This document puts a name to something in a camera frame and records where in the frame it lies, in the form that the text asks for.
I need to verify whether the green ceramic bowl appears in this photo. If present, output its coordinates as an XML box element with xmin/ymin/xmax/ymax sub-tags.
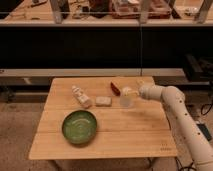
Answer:
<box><xmin>62</xmin><ymin>110</ymin><xmax>97</xmax><ymax>145</ymax></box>

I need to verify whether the black cable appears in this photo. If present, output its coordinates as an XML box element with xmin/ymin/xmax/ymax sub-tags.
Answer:
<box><xmin>174</xmin><ymin>99</ymin><xmax>213</xmax><ymax>171</ymax></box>

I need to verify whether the white rectangular sponge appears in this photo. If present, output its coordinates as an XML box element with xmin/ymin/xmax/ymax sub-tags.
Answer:
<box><xmin>95</xmin><ymin>96</ymin><xmax>112</xmax><ymax>107</ymax></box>

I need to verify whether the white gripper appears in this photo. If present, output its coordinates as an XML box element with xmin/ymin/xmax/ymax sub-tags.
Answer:
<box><xmin>123</xmin><ymin>79</ymin><xmax>162</xmax><ymax>100</ymax></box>

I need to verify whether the metal shelf rack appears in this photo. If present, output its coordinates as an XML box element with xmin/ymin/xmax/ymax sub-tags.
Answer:
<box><xmin>0</xmin><ymin>0</ymin><xmax>213</xmax><ymax>77</ymax></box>

